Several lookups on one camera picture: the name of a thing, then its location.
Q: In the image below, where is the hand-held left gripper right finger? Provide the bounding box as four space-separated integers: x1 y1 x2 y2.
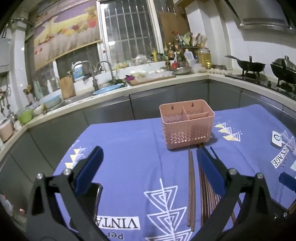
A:
192 146 289 241

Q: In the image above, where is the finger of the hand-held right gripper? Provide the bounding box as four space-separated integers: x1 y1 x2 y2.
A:
279 173 296 193

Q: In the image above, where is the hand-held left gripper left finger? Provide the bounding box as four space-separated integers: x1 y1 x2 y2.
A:
26 146 104 241

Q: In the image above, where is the brown wooden chopstick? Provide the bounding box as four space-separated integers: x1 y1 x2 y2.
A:
190 151 196 232
187 148 191 227

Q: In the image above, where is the bundle of brown wooden chopsticks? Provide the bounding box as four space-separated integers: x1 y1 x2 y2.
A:
196 144 243 229

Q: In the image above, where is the pink perforated utensil basket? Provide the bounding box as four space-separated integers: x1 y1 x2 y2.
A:
159 99 215 151

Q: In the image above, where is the black smartphone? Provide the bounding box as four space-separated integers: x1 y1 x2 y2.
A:
69 183 103 232

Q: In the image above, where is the small white device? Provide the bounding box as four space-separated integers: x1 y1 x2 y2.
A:
270 130 284 149

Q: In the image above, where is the blue printed tablecloth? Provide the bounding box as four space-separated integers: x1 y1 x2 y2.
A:
53 104 296 241

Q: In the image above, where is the blue white bowl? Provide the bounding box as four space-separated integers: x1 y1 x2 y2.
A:
43 95 62 109

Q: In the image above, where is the blue plate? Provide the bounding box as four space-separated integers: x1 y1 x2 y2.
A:
93 84 124 95

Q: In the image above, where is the green bowl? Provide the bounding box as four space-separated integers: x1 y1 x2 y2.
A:
17 108 33 124

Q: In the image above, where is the small wooden cutting board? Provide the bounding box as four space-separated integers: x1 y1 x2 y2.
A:
58 75 76 100

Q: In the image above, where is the pink pot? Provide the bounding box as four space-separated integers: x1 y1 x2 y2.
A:
0 119 14 143

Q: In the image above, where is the egg tray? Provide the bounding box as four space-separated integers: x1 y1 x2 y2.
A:
208 67 232 76

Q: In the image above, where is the steel sink faucet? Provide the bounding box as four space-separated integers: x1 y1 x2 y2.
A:
95 61 115 84
73 61 99 91

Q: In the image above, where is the gas stove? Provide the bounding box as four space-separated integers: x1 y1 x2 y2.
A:
225 70 296 95

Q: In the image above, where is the metal pan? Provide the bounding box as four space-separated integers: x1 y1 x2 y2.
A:
167 67 192 75

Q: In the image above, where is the long wooden cutting board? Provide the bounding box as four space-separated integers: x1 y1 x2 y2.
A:
131 74 176 87

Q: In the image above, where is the yellow cooking oil bottle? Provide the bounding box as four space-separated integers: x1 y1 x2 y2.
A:
198 47 213 69

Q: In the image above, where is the black wok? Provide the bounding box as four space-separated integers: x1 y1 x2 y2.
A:
225 55 266 72

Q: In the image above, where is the white plastic jug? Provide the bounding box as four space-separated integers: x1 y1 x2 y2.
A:
184 50 196 67

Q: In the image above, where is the black pot with lid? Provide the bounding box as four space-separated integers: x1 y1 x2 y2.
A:
270 56 296 81

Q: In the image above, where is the row of condiment bottles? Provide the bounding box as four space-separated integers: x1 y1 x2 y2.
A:
151 42 185 63

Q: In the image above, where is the white water heater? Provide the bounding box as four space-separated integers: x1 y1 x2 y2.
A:
0 38 11 72

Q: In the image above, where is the large leaning wooden board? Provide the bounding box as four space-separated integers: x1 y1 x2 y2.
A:
159 11 190 47

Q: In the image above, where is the barred window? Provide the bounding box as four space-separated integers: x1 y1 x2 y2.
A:
99 0 160 63

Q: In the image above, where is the steel range hood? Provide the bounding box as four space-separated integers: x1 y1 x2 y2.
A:
224 0 294 30

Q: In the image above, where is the fruit print wall poster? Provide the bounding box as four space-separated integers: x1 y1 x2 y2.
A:
33 0 102 70

